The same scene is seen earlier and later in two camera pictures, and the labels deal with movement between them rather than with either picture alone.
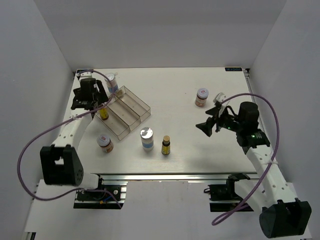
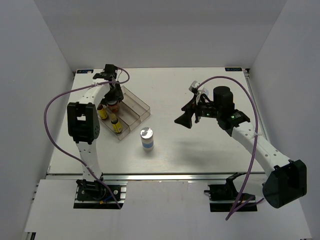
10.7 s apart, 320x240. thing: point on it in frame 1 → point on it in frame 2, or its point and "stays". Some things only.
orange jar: [105, 143] → [113, 106]
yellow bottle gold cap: [166, 145] → [117, 126]
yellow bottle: [104, 115] stays
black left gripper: [101, 96] → [118, 95]
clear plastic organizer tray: [125, 111] stays
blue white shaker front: [147, 136] stays
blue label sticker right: [233, 69] stays
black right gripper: [206, 126] → [185, 119]
